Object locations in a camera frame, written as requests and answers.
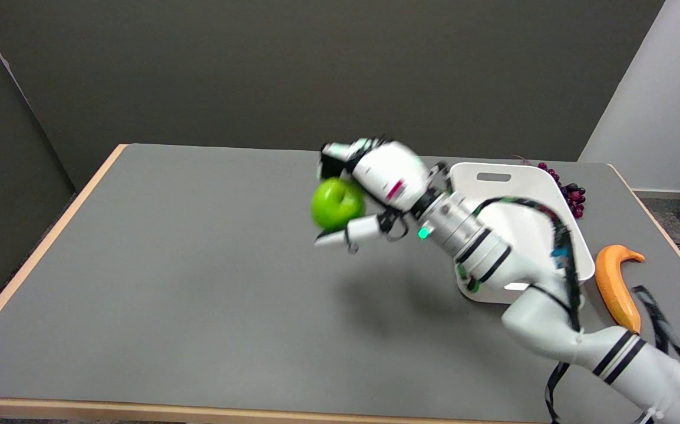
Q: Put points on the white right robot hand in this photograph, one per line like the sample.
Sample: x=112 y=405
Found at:
x=381 y=176

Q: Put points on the green apple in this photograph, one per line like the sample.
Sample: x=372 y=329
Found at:
x=336 y=204

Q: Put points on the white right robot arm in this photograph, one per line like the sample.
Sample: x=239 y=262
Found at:
x=552 y=306

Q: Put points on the white plastic bin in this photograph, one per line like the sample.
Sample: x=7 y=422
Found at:
x=517 y=200

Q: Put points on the dark red grape bunch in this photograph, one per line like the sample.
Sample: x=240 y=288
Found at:
x=570 y=193

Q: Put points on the orange banana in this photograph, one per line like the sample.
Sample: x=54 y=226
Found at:
x=616 y=282

